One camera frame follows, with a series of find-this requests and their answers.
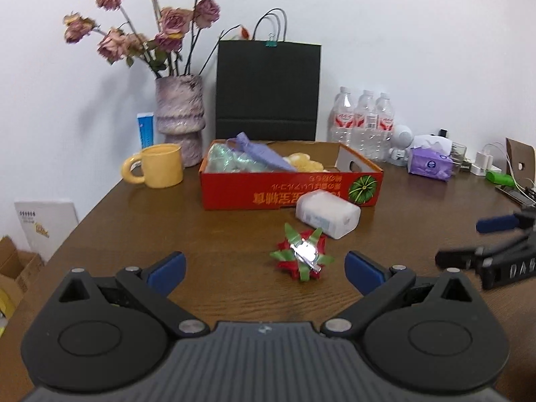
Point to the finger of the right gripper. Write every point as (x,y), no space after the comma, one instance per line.
(497,224)

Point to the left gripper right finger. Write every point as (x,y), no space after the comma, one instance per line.
(381,290)

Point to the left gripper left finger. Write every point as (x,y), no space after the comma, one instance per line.
(149,289)

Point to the white and yellow plush toy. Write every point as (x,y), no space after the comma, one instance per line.
(303,163)

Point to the iridescent plastic wrap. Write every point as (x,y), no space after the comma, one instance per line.
(224,159)

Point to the purple cloth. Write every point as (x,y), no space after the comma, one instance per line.
(260,152)

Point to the green marker object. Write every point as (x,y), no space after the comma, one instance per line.
(501,179)

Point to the brown cardboard stand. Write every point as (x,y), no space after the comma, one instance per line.
(522,160)

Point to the white charger plug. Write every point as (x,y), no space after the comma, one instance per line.
(482,164)

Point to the white tissue pack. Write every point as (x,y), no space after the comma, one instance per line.
(323,210)

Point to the red green gift bow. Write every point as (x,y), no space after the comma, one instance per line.
(302,254)

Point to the purple tissue pack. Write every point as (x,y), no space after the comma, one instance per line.
(431,164)

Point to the white calendar card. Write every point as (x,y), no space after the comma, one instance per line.
(46,224)

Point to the yellow ceramic mug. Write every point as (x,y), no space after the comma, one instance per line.
(158,166)

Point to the cardboard box on floor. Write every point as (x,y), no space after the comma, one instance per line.
(18,271)

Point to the small white robot figure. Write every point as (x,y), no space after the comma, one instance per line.
(401,141)

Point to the orange cardboard box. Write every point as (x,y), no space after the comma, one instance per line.
(346,174)

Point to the right clear water bottle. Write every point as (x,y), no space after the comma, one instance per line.
(385,122)

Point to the clear water bottle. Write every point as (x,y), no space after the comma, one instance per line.
(342,117)
(385,122)
(365,125)

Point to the middle clear water bottle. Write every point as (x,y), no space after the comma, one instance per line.
(365,125)

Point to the blue and white box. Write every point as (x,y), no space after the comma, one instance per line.
(146,131)

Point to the left clear water bottle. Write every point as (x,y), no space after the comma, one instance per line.
(342,117)

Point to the purple ceramic vase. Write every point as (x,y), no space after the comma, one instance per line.
(179,114)

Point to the black paper bag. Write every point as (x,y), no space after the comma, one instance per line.
(269,93)

